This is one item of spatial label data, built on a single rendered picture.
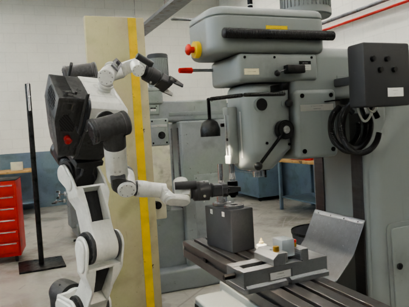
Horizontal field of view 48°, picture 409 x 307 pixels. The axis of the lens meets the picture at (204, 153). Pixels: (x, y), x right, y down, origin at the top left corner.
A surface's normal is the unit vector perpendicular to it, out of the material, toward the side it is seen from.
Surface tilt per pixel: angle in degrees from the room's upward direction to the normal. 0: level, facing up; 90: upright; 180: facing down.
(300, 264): 90
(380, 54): 90
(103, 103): 76
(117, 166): 122
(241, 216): 90
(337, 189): 90
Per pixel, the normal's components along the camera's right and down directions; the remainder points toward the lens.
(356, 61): -0.92, 0.07
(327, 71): 0.39, 0.03
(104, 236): 0.55, -0.49
